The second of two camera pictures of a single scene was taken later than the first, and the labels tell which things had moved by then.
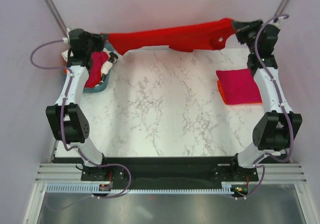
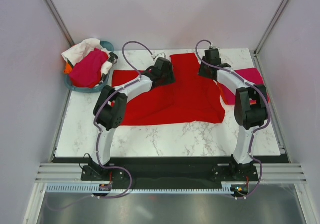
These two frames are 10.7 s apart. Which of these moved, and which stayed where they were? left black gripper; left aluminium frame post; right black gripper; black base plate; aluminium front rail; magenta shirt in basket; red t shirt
Moved: left black gripper; right black gripper; red t shirt
Stayed: aluminium front rail; magenta shirt in basket; black base plate; left aluminium frame post
